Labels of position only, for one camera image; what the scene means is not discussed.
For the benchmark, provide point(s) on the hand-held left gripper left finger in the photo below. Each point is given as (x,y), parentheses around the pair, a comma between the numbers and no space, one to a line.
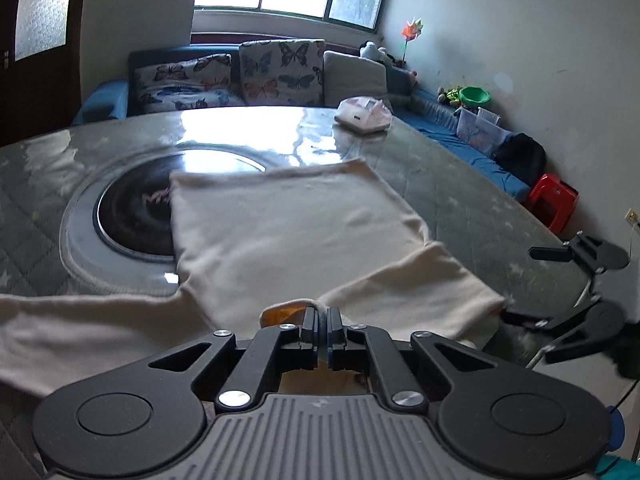
(310,340)

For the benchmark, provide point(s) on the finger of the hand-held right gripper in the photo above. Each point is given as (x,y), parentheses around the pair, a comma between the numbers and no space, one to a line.
(525,319)
(550,254)

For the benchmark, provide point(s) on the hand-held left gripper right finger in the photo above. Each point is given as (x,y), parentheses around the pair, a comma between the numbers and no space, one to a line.
(334,342)

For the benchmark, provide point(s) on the cream long-sleeved garment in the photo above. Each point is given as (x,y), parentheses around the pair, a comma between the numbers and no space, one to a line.
(300,220)

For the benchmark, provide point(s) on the red plastic stool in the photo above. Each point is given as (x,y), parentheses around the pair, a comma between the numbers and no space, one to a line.
(550,200)

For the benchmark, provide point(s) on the black backpack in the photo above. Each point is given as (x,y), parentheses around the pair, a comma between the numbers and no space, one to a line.
(520,157)

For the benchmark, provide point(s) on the clear plastic storage box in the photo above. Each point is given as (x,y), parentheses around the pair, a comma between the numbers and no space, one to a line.
(475,132)

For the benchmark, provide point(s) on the green plastic bowl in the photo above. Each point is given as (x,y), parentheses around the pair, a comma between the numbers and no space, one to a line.
(475,95)

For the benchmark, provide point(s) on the small green plush toys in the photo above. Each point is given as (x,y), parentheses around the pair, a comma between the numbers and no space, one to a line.
(450,95)

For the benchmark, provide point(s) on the black round induction cooktop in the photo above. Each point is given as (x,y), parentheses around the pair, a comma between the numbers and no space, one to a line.
(135,210)

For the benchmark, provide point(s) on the pink tissue pack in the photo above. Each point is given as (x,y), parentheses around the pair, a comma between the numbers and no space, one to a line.
(360,115)

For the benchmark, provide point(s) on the colourful pinwheel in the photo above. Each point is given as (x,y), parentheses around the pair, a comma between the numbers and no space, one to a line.
(412,30)

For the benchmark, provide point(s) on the beige cushion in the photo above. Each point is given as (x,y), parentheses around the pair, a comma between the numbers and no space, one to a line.
(352,77)

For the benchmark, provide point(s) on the white plush toy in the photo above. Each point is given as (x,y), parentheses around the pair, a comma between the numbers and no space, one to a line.
(370,51)

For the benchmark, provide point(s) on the square butterfly print cushion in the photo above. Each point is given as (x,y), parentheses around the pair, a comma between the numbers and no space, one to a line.
(280,70)

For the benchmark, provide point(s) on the flat butterfly print pillow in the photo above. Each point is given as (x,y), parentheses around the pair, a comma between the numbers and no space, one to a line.
(185,85)

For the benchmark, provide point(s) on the blue sofa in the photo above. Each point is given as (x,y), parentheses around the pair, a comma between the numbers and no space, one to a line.
(100,100)

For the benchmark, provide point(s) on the dark wooden door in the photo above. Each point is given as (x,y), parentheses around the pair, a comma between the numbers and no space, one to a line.
(40,85)

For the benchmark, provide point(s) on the wall socket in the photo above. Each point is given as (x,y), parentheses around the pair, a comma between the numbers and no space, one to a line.
(632,217)

